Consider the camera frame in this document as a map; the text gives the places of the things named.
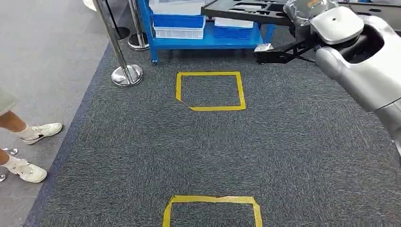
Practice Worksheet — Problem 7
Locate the black moulded tray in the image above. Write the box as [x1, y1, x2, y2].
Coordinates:
[201, 0, 296, 27]

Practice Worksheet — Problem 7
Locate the blue bin with white lid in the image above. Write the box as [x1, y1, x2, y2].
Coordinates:
[214, 17, 254, 40]

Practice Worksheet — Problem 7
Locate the blue plastic bin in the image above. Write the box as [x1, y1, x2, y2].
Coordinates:
[151, 14, 206, 29]

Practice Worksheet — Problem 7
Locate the chrome stanchion post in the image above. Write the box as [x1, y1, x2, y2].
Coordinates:
[127, 0, 151, 52]
[93, 0, 144, 88]

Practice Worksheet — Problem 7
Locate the yellow tape square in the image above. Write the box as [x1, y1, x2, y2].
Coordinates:
[175, 71, 247, 112]
[162, 195, 263, 227]

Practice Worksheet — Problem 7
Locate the person's leg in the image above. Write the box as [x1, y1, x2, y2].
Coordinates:
[0, 87, 35, 140]
[0, 149, 23, 172]

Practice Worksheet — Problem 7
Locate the white sneaker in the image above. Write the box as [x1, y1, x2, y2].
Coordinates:
[20, 122, 63, 146]
[6, 161, 48, 184]

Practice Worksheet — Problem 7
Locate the black stanchion post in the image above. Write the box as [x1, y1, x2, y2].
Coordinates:
[105, 0, 131, 40]

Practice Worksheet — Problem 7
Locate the clear plastic wrap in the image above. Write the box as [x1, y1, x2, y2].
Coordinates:
[283, 0, 338, 27]

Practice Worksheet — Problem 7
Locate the white slotted crate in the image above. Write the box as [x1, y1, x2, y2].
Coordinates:
[153, 26, 205, 40]

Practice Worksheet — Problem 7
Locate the black stand base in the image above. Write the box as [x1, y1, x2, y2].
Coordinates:
[253, 28, 320, 65]

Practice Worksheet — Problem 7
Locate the blue metal cart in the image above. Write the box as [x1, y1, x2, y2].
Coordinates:
[138, 0, 277, 66]

